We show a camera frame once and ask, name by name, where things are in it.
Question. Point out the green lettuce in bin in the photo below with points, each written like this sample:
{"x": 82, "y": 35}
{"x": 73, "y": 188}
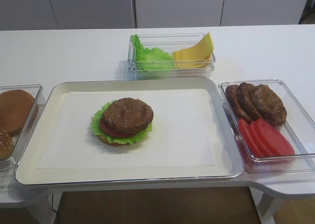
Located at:
{"x": 154, "y": 58}

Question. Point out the clear lettuce and cheese bin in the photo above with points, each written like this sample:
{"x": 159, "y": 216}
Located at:
{"x": 168, "y": 43}

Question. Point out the green lettuce leaf on burger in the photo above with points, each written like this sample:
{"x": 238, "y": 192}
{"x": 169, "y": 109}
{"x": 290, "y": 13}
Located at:
{"x": 131, "y": 140}

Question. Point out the yellow cheese slice stack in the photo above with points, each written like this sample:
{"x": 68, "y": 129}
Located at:
{"x": 181, "y": 61}

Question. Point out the brown burger patty on burger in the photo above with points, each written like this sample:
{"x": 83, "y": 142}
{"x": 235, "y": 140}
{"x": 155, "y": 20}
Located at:
{"x": 128, "y": 115}

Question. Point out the white serving tray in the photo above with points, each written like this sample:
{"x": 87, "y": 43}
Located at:
{"x": 191, "y": 136}

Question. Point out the tomato slice on burger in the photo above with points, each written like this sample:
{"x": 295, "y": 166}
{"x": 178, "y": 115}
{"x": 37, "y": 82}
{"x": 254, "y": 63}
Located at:
{"x": 106, "y": 129}

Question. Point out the bottom burger bun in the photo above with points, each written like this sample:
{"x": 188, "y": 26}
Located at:
{"x": 114, "y": 144}

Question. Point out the left brown patty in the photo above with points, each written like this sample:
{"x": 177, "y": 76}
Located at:
{"x": 231, "y": 93}

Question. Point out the middle brown patty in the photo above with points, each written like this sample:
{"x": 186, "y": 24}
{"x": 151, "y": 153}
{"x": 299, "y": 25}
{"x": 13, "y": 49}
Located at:
{"x": 244, "y": 95}

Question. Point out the left tomato slice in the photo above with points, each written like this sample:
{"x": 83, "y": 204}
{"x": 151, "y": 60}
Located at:
{"x": 244, "y": 129}

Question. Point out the right brown patty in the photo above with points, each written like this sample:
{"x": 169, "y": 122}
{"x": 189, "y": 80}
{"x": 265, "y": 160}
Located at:
{"x": 269, "y": 105}

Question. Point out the middle tomato slice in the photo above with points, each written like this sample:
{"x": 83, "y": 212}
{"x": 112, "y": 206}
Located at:
{"x": 264, "y": 149}

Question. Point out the clear patty and tomato bin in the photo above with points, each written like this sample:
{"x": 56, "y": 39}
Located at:
{"x": 299, "y": 130}

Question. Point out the right tomato slice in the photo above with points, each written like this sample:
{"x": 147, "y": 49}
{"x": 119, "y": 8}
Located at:
{"x": 273, "y": 139}

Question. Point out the plain brown bun half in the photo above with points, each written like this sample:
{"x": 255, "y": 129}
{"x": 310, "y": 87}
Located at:
{"x": 15, "y": 106}

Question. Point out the sesame bun top near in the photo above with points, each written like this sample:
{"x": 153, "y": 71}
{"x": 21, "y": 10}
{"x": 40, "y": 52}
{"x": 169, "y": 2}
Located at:
{"x": 6, "y": 145}

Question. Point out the clear bun bin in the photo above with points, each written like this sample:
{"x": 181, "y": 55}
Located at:
{"x": 8, "y": 166}

